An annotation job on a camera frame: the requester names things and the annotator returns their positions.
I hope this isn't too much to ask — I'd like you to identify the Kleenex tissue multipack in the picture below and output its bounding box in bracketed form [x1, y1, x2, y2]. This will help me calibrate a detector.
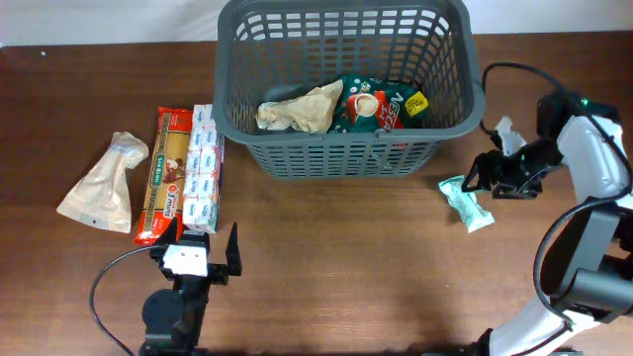
[183, 104, 225, 233]

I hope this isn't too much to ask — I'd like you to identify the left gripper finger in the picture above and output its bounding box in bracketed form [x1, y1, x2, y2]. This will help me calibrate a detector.
[226, 222, 241, 267]
[155, 218, 178, 245]

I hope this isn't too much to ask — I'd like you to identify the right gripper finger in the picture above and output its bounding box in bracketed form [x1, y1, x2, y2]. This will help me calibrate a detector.
[492, 181, 542, 200]
[461, 152, 492, 193]

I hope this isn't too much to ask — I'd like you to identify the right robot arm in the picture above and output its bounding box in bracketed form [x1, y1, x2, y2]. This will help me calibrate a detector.
[462, 90, 632, 355]

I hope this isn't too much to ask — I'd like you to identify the green Nescafe coffee bag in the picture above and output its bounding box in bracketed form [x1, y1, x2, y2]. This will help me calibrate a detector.
[328, 74, 430, 134]

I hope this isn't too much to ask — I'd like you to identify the San Remo spaghetti packet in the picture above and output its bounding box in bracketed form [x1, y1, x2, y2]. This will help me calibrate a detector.
[134, 107, 193, 245]

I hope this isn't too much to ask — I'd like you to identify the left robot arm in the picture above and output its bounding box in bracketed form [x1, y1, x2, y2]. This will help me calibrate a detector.
[139, 219, 242, 356]

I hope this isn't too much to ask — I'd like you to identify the beige paper pouch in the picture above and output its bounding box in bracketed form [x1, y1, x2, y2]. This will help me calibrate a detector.
[56, 132, 148, 233]
[256, 79, 343, 134]

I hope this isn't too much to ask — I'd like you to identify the teal small snack packet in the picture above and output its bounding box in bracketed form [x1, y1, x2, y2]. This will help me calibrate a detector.
[438, 175, 495, 233]

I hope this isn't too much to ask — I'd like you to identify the grey plastic basket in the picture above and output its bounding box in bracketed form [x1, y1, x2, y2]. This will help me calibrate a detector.
[213, 0, 485, 180]

